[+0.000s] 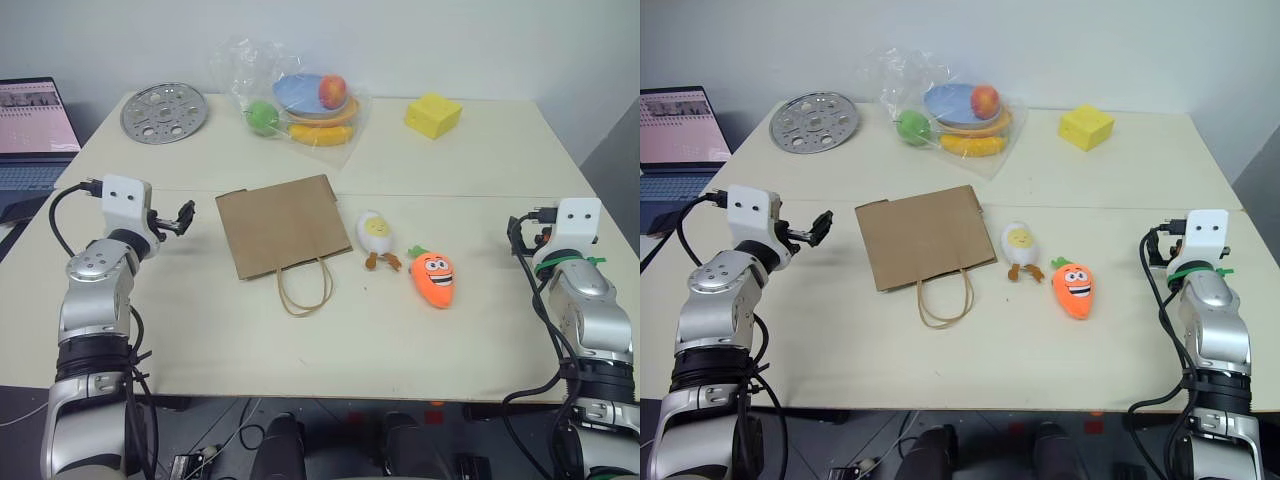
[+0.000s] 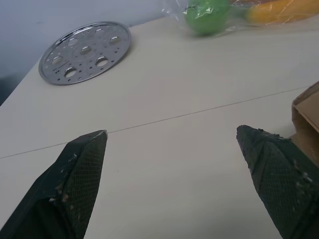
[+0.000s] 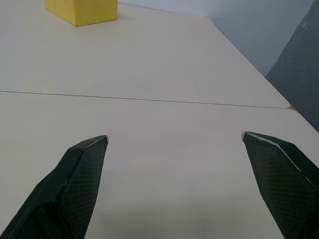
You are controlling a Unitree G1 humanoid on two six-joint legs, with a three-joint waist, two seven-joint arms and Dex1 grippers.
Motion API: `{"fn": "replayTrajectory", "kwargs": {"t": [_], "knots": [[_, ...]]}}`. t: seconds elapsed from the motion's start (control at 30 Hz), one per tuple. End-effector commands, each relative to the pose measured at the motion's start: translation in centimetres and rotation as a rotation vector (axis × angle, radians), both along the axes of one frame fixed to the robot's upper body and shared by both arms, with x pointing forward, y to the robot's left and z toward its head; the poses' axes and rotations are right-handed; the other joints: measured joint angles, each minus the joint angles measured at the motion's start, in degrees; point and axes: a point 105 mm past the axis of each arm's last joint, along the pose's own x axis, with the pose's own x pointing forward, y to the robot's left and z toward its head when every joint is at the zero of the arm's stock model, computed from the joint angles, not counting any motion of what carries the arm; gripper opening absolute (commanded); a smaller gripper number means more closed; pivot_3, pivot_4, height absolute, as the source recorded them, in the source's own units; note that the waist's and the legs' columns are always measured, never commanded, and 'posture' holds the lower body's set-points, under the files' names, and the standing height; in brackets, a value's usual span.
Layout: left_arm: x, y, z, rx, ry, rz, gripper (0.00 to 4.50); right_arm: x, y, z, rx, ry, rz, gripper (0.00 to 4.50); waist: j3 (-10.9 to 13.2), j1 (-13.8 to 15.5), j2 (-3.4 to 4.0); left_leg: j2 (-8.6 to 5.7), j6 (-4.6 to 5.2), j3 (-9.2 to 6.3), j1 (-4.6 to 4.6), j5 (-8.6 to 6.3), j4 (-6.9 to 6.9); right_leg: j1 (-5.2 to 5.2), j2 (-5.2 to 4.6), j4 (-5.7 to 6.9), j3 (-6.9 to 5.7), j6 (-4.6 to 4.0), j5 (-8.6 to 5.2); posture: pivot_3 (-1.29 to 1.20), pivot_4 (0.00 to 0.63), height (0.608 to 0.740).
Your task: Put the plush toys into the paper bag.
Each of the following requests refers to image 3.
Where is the yellow foam block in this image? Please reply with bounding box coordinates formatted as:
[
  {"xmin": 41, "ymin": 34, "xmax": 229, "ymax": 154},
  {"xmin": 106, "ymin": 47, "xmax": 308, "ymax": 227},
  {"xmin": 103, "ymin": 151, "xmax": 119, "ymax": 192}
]
[{"xmin": 44, "ymin": 0, "xmax": 118, "ymax": 27}]

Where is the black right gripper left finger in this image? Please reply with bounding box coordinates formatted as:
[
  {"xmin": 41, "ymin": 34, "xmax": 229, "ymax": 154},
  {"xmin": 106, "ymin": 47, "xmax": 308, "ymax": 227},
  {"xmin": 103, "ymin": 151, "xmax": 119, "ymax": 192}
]
[{"xmin": 0, "ymin": 135, "xmax": 110, "ymax": 239}]

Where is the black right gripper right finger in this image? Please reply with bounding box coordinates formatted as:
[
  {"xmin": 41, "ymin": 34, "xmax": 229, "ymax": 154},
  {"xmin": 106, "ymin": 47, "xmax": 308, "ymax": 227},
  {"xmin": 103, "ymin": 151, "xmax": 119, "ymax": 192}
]
[{"xmin": 241, "ymin": 131, "xmax": 319, "ymax": 239}]

